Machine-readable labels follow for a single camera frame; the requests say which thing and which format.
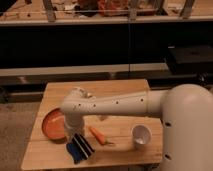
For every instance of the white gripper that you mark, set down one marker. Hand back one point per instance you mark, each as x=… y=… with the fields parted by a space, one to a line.
x=76 y=126

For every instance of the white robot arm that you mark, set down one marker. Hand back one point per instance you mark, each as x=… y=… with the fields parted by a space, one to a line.
x=186 y=112

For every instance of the blue wavy eraser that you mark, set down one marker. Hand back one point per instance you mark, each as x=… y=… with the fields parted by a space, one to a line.
x=74 y=152

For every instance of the orange toy carrot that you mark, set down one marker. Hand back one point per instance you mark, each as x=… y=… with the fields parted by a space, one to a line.
x=99 y=136

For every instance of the orange bowl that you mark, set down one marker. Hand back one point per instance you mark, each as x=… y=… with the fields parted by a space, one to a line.
x=53 y=125

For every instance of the white tube bottle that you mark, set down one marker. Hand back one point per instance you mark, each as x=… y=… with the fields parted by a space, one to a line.
x=102 y=117

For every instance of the white cup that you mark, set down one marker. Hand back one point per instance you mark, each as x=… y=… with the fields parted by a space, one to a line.
x=141 y=136

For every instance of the black box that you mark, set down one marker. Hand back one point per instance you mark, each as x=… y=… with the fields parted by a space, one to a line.
x=190 y=60

